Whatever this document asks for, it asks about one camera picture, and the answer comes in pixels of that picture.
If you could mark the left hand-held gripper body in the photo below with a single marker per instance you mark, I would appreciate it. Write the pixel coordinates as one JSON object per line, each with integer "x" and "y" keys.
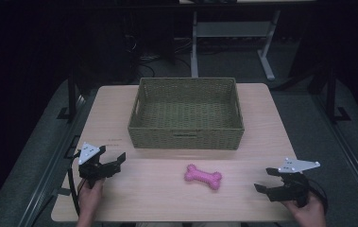
{"x": 89, "y": 152}

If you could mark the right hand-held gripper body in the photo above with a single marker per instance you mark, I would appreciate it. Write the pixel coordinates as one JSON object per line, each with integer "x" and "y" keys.
{"x": 293, "y": 189}

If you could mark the pink bone-shaped dog toy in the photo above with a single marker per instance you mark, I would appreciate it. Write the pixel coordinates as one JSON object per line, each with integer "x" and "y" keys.
{"x": 203, "y": 176}

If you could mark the green woven basket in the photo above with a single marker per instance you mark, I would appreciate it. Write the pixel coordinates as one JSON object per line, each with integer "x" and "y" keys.
{"x": 186, "y": 113}

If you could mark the person's right hand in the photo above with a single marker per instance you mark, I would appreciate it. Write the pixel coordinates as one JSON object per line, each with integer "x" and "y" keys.
{"x": 309, "y": 213}

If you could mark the person's left hand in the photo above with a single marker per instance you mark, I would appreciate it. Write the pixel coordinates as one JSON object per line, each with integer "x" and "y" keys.
{"x": 90, "y": 197}

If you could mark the aluminium frame rail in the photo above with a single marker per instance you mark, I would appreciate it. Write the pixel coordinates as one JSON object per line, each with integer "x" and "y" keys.
{"x": 349, "y": 151}
{"x": 50, "y": 164}

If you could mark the black metal stand post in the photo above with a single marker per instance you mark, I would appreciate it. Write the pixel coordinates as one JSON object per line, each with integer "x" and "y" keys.
{"x": 331, "y": 94}
{"x": 71, "y": 94}

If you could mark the grey metal desk frame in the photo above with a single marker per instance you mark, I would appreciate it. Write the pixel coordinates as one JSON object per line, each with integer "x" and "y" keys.
{"x": 230, "y": 30}

